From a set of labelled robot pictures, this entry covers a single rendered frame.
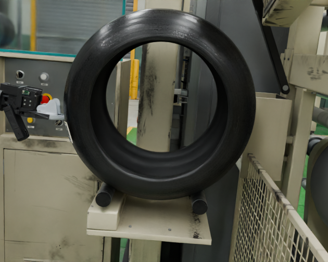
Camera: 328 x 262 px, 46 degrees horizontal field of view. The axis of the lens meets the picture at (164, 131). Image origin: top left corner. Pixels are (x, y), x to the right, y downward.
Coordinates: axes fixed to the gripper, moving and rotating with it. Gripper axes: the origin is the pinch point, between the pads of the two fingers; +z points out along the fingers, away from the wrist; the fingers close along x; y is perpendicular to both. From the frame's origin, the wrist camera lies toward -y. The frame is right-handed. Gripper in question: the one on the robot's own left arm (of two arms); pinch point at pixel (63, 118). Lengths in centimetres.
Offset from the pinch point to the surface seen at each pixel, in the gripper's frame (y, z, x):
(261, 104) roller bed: 15, 63, 18
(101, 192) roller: -16.5, 16.6, -11.4
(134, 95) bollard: -106, -40, 853
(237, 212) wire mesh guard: -30, 66, 26
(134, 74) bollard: -55, -50, 853
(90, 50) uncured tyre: 22.3, 6.9, -10.4
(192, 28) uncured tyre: 33.4, 32.4, -11.1
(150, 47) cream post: 26.2, 20.5, 25.1
